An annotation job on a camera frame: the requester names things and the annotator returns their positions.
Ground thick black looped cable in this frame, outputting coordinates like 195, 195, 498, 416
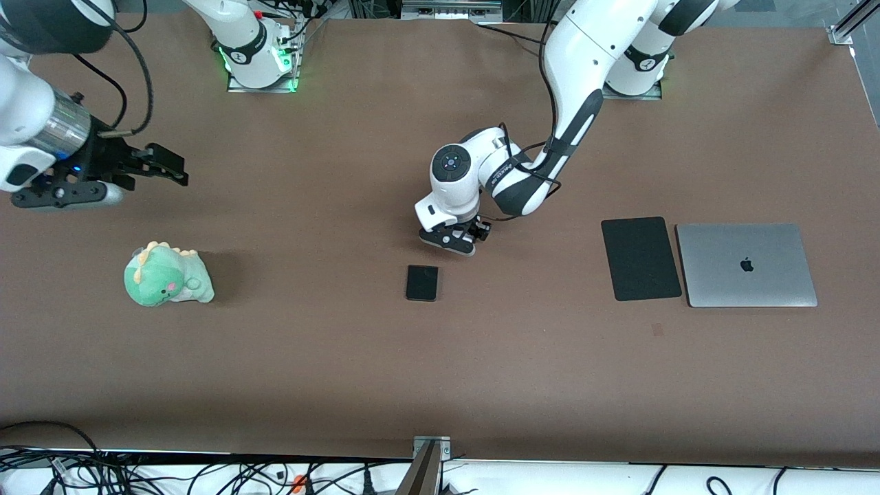
0, 421, 104, 475

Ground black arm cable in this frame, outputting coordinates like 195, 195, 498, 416
478, 21, 563, 222
69, 0, 154, 135

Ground black mouse pad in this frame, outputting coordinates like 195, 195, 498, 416
601, 217, 683, 302

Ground aluminium frame profile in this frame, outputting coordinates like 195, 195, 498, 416
828, 0, 880, 46

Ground metal bracket post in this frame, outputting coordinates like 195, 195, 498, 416
411, 435, 452, 495

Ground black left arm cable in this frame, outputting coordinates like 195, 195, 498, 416
478, 21, 563, 222

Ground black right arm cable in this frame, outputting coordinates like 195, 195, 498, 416
69, 0, 154, 135

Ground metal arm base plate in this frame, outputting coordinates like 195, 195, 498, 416
604, 81, 663, 102
227, 72, 300, 94

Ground black cable across table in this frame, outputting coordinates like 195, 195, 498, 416
474, 23, 551, 46

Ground green dinosaur plush toy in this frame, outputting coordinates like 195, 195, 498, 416
124, 241, 215, 307

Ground silver laptop with apple logo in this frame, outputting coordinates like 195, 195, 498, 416
675, 223, 819, 308

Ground metal table edge bracket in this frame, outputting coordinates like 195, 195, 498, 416
401, 0, 504, 21

